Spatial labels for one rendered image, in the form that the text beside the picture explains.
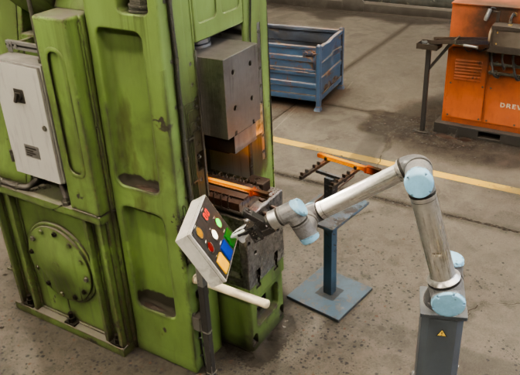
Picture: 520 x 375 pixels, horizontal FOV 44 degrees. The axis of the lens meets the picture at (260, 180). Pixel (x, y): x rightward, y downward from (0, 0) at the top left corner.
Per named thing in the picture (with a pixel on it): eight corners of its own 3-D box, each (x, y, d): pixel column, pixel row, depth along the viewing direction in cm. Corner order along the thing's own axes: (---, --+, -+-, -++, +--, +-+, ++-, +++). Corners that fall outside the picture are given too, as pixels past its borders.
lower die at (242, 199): (259, 198, 353) (258, 184, 349) (239, 215, 338) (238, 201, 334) (197, 181, 373) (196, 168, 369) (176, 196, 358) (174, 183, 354)
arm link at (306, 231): (323, 229, 301) (309, 208, 297) (319, 243, 291) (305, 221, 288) (305, 236, 305) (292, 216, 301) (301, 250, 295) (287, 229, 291)
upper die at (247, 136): (256, 138, 336) (255, 121, 332) (235, 154, 321) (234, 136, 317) (191, 124, 356) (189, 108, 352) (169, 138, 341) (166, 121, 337)
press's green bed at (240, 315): (285, 317, 404) (283, 255, 382) (254, 355, 376) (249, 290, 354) (213, 291, 430) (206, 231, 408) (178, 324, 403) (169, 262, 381)
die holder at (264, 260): (284, 255, 382) (282, 189, 361) (250, 291, 354) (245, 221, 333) (206, 231, 409) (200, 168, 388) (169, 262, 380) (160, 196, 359)
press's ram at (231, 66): (269, 113, 342) (266, 38, 323) (228, 140, 313) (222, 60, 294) (204, 100, 362) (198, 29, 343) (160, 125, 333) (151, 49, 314)
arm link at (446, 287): (466, 294, 303) (433, 153, 273) (469, 318, 288) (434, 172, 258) (433, 298, 308) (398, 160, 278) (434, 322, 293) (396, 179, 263)
